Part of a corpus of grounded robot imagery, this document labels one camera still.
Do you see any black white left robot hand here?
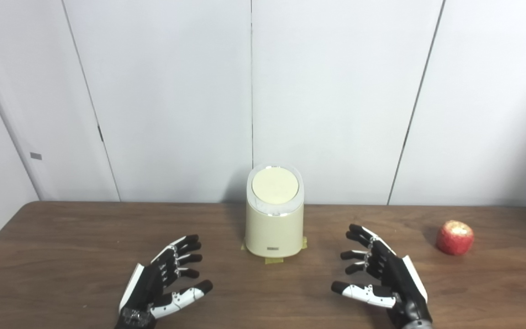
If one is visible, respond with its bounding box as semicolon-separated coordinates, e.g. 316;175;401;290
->
115;234;214;329

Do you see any round cream bin lid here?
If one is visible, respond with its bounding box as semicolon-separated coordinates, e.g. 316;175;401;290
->
252;167;300;205

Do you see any red apple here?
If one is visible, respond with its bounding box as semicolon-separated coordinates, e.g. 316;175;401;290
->
436;220;474;256

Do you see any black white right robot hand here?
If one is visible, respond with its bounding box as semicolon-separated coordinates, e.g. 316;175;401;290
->
331;224;433;329

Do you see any cream-colored cylindrical bin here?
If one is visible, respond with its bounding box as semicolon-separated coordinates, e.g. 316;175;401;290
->
245;164;305;258

